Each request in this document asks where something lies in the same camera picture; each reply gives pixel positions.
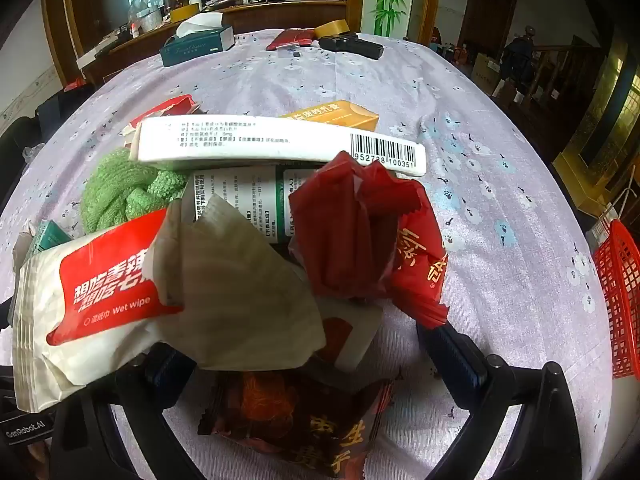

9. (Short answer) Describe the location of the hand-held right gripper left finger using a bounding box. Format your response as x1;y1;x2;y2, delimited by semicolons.
50;345;236;480

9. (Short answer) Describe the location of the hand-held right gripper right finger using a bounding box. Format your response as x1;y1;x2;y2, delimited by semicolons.
417;320;583;480

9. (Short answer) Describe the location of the red snack wrapper gold print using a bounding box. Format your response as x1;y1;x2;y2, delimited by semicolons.
390;205;449;328

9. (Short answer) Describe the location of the white red wet wipe packet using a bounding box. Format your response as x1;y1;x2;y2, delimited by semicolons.
11;208;188;413

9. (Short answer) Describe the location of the dark brown snack wrapper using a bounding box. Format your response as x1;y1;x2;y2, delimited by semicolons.
197;367;401;480

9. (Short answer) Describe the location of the red plastic basket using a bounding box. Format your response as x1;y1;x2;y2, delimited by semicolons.
592;219;640;380

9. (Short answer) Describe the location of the white red paper packet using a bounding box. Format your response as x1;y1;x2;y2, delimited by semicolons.
315;297;385;368

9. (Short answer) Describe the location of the crumpled beige paper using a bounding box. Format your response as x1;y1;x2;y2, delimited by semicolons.
150;194;327;372

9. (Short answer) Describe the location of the crumpled red plastic wrapper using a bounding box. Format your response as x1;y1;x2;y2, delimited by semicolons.
287;150;426;301

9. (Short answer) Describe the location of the small teal box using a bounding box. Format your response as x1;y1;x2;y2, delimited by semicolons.
25;220;73;256

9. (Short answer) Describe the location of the green towel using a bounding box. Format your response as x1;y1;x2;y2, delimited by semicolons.
80;147;190;235

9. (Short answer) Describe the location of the green white medicine box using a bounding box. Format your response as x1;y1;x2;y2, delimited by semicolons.
192;162;331;256

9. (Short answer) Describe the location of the long white medicine box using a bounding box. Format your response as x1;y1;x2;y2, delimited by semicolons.
129;117;427;178

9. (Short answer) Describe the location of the orange box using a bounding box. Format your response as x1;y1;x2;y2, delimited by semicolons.
280;100;380;133

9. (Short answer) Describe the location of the torn red box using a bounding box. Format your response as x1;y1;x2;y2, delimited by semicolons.
122;95;201;148

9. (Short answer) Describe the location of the golden pillar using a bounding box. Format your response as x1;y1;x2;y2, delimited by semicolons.
552;35;640;211

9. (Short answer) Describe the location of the cardboard box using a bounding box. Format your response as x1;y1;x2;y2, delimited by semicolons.
472;52;503;93

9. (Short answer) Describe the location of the dark chair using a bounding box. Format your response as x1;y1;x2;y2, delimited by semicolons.
0;87;98;171

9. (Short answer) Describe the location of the dark hanging jacket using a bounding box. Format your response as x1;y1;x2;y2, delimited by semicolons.
501;25;538;83

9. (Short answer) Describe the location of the teal tissue box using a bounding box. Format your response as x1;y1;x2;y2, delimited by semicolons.
160;12;235;67

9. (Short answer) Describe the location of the black device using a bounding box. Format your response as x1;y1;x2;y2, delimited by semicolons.
319;32;385;59

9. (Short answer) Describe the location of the wooden door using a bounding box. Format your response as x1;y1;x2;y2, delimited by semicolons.
462;0;518;61

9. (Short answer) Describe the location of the yellow tape roll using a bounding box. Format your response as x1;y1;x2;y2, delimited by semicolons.
314;19;350;40

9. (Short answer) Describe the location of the flat red packet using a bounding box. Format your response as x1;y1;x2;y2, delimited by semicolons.
265;29;317;52

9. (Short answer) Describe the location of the wooden sideboard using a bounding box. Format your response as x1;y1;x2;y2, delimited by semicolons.
42;0;351;91

